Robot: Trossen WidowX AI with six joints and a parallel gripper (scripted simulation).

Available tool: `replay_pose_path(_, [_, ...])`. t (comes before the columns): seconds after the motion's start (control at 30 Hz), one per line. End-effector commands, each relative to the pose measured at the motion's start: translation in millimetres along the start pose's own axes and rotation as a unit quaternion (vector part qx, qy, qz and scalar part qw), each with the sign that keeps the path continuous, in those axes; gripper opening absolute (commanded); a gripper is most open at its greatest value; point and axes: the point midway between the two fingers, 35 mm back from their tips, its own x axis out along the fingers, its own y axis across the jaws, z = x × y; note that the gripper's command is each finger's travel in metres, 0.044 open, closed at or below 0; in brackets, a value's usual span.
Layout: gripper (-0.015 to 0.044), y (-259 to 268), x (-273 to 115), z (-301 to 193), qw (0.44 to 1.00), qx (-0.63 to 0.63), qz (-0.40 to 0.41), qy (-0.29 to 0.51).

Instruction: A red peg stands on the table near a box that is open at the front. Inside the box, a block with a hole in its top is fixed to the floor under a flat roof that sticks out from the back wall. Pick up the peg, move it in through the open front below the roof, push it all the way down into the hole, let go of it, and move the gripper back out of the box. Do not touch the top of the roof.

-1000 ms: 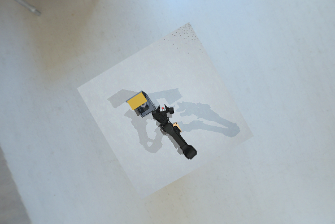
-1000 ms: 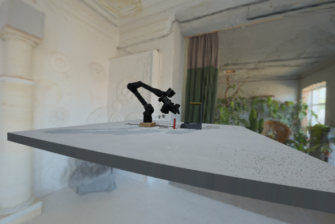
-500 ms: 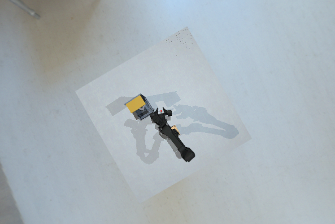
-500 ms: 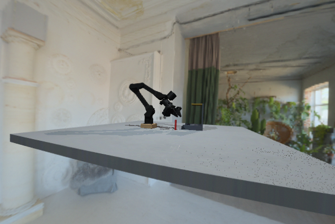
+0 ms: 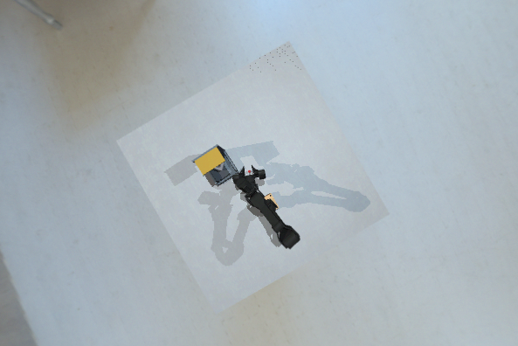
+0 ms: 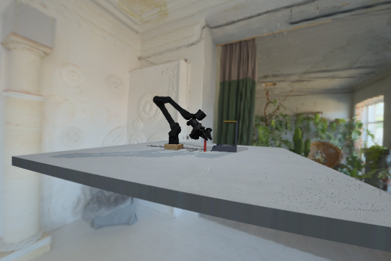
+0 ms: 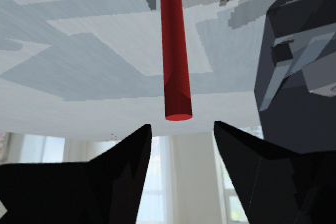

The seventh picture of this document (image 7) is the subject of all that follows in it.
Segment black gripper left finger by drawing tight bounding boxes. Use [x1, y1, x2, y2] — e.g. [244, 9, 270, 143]
[0, 124, 152, 224]

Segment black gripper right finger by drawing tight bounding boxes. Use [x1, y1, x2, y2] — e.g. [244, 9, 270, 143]
[214, 121, 336, 224]

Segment red peg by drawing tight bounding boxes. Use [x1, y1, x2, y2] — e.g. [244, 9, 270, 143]
[160, 0, 193, 121]

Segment grey block with hole in top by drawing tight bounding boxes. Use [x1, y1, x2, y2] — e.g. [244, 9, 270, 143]
[301, 51, 336, 97]

